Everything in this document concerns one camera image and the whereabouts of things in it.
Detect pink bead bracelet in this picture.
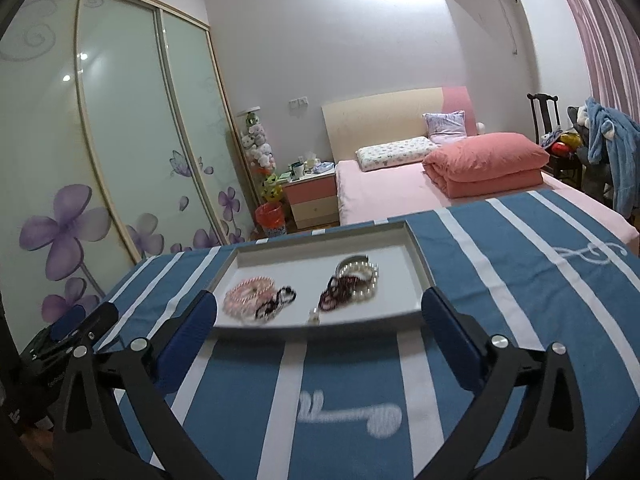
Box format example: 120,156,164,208
221,275,281,319

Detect black bead bracelet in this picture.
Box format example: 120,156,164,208
252,285,298,323

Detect white pearl bracelet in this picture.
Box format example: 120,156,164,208
335,259,381,305

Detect dark garnet bead bracelet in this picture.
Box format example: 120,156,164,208
316,271,362,313

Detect wide silver cuff bangle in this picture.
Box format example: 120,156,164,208
334,255,369,276

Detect grey jewelry tray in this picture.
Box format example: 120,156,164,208
208,220,434,340

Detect sliding wardrobe with flowers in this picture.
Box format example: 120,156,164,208
1,0,255,348

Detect blue white striped cloth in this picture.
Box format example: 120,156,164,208
99,191,639,479

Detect red waste bin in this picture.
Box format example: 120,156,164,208
255,202,286,237

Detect plush toy stand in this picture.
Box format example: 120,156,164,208
239,106,282,204

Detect pink beige nightstand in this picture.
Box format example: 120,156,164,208
283,169,338,230

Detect dark wooden chair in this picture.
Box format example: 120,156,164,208
527,93,582,191

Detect folded salmon quilt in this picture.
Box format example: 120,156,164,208
422,132,549,198

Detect bed with pink sheet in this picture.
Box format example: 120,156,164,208
322,87,639,252

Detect blue bathrobe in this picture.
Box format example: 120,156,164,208
585,96,639,218

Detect lilac cushion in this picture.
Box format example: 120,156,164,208
422,110,468,145

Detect white patterned pillow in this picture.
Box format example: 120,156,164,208
356,136,439,172

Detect pink curtain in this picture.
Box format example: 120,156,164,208
566,0,639,120

